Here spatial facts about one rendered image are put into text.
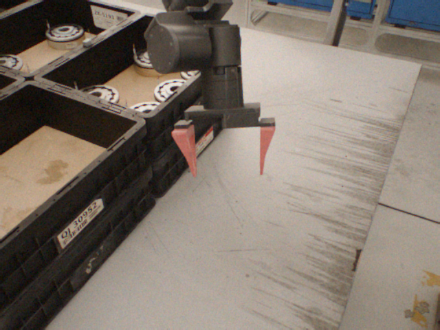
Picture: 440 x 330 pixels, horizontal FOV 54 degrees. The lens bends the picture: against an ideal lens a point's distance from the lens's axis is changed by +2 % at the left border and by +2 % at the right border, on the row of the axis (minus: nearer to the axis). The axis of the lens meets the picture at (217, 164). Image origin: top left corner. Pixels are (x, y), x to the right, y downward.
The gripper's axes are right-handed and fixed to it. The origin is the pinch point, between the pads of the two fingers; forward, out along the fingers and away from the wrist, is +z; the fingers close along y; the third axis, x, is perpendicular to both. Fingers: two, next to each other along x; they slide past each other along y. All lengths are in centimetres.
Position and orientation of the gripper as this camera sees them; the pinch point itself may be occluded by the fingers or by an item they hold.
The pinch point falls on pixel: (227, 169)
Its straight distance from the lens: 61.7
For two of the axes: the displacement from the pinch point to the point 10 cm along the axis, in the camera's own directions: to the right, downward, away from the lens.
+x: 1.1, -2.5, 9.6
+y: 9.9, -0.4, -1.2
